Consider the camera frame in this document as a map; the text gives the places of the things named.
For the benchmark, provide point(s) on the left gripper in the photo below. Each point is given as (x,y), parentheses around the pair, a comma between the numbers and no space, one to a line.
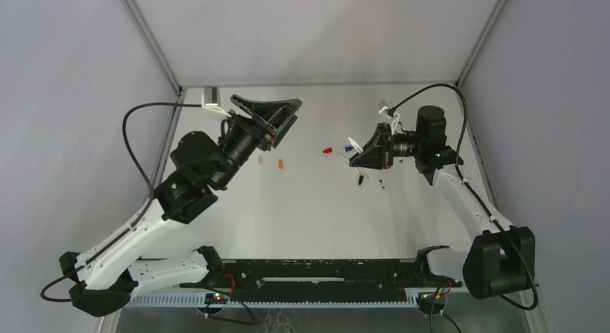
(262,126)

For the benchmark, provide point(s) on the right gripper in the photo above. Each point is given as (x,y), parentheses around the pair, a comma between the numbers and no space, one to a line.
(386,146)

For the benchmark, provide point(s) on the white marker orange tip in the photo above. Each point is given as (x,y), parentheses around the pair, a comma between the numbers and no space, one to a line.
(354,144)

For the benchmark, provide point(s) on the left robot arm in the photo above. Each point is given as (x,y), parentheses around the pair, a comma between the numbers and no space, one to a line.
(108,276)

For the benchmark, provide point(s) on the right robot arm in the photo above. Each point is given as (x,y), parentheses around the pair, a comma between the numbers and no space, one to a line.
(501,257)

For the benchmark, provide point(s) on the white pen red tip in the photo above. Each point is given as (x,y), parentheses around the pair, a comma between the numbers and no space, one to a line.
(381,178)

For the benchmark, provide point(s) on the thin white pen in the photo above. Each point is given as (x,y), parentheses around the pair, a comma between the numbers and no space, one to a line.
(344,158)

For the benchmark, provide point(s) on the right controller board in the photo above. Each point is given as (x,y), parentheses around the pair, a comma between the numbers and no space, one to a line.
(427,304)

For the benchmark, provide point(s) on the controller board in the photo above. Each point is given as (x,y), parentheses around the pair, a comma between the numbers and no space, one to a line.
(427,304)
(219,298)

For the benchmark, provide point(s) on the left controller board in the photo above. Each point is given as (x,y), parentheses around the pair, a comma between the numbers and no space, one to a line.
(219,298)

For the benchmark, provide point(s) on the perforated metal strip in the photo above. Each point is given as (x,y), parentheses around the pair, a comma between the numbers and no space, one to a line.
(182,300)

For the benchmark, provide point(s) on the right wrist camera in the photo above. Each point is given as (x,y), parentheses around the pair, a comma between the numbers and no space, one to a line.
(387,106)

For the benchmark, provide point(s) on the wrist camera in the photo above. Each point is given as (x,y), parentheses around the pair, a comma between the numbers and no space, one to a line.
(387,106)
(210,98)

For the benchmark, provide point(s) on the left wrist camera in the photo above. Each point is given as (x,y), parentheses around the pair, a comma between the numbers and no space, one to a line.
(210,98)

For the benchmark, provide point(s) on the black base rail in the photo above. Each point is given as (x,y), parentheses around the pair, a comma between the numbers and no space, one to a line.
(299,279)

